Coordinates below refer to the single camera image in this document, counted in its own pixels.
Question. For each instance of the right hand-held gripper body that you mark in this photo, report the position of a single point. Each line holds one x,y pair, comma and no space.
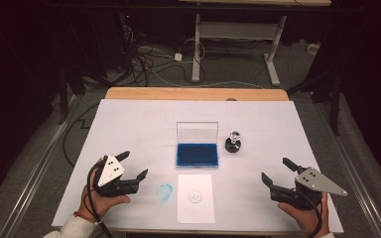
312,181

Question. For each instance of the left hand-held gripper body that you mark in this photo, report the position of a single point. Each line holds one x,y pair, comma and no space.
110,173

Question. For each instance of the black round stamp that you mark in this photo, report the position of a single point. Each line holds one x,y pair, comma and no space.
232,147

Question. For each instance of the blue ink pad case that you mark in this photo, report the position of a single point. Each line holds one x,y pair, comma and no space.
196,154

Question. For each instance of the person's left hand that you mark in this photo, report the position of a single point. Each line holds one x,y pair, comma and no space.
102,203

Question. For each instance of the person's right hand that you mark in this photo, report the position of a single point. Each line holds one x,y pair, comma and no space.
304,218

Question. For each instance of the white table cover board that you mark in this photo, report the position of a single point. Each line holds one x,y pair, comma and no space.
139,132

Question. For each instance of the white paper sheet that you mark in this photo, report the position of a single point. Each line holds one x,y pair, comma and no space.
196,213

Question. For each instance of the black metal stand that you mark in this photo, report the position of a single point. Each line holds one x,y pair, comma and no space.
335,105

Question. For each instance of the wooden table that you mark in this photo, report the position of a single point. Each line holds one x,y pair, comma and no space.
178,94

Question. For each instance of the white power adapter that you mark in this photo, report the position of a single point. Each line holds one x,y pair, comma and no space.
178,57

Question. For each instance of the metal floor rail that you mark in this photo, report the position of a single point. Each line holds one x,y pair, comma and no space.
36,175
357,185

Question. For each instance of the white desk frame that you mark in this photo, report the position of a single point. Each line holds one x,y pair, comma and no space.
238,30

